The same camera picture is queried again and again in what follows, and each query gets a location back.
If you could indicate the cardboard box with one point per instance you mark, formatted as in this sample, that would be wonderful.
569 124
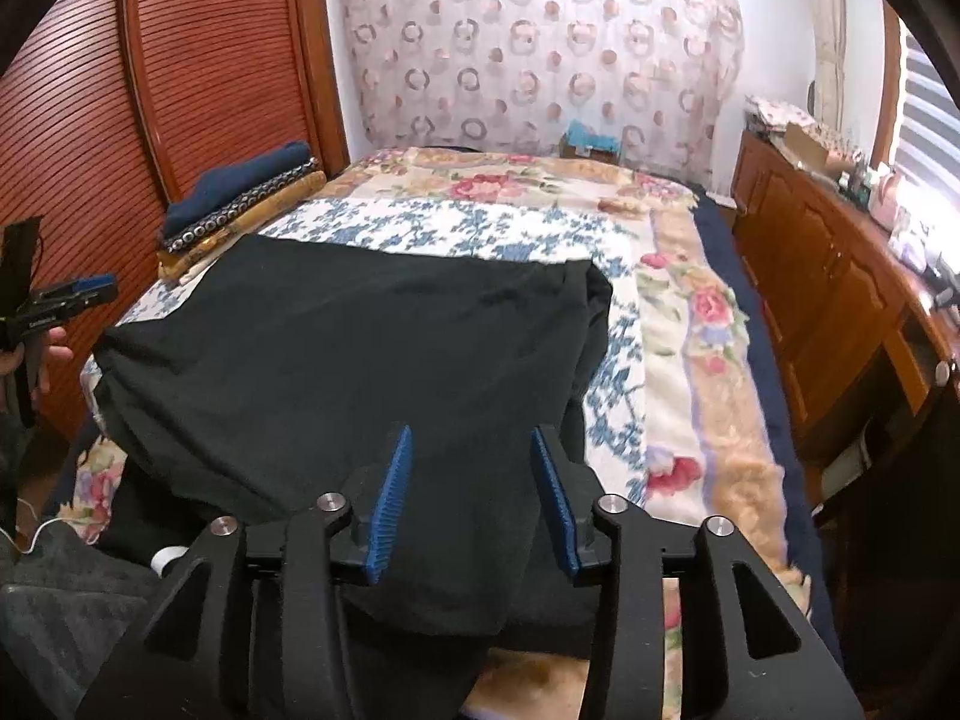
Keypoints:
817 146

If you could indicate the navy folded garment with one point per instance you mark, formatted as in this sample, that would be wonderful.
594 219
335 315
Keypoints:
225 191

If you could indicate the pink container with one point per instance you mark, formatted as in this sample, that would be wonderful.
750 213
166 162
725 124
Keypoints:
889 199

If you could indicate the circle patterned curtain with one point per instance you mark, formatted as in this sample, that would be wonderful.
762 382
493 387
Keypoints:
525 37

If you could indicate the small white plug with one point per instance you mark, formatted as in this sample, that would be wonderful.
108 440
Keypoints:
169 559

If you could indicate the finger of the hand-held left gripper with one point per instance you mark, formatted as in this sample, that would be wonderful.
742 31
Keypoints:
90 289

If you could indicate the beige curtain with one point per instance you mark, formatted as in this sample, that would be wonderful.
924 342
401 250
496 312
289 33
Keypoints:
825 30

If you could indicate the wooden slatted wardrobe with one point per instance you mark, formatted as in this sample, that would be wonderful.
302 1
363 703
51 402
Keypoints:
210 52

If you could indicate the black t-shirt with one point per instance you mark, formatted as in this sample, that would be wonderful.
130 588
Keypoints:
337 352

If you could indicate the window blind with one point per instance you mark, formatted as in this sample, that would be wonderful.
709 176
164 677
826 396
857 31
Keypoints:
930 112

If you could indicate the blue box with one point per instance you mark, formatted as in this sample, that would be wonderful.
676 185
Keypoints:
592 139

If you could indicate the person's dark grey clothing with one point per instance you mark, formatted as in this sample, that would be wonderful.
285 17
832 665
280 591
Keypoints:
60 615

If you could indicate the stack of folded clothes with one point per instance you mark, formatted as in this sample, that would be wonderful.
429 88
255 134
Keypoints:
247 223

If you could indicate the floral blanket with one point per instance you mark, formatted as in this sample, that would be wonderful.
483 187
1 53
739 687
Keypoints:
675 360

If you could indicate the person's left hand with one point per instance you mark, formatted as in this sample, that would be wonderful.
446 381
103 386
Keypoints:
54 356

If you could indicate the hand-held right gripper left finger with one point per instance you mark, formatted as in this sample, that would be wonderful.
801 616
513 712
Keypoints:
390 510

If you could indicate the black white patterned folded garment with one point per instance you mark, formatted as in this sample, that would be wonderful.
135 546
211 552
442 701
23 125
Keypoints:
225 212

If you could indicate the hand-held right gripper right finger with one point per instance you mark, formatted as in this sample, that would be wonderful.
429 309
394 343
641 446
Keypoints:
556 510

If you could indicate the navy bed sheet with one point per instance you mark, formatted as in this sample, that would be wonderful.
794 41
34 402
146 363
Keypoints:
757 360

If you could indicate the wooden dresser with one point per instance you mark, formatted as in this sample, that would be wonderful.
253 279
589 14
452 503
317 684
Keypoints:
825 277

